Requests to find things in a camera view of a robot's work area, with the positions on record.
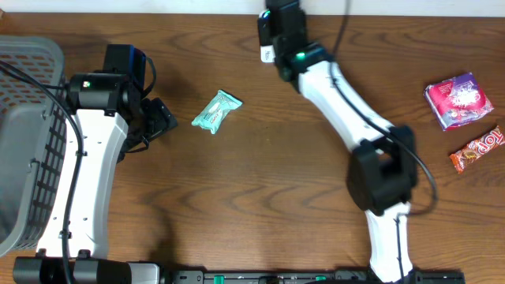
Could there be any teal flushable wipes pack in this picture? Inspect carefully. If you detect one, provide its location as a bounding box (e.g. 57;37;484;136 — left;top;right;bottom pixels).
191;89;243;135

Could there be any pink purple pad package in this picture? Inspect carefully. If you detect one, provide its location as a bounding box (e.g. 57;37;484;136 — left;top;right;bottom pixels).
424;73;494;131

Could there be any orange red snack bar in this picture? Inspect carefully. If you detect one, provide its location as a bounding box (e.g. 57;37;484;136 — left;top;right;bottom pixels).
449;125;504;174

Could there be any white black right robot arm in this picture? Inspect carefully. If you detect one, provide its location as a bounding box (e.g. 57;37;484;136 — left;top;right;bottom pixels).
257;0;417;283

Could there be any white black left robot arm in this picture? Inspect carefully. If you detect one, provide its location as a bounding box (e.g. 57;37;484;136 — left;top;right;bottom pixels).
13;44;178;283

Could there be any white barcode scanner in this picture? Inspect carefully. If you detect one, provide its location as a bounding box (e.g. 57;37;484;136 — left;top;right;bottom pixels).
259;9;275;63

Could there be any grey plastic basket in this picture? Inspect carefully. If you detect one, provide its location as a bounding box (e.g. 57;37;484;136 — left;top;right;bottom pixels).
1;35;65;255

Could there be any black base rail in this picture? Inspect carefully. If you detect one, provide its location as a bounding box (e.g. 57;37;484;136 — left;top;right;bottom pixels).
159;269;466;284

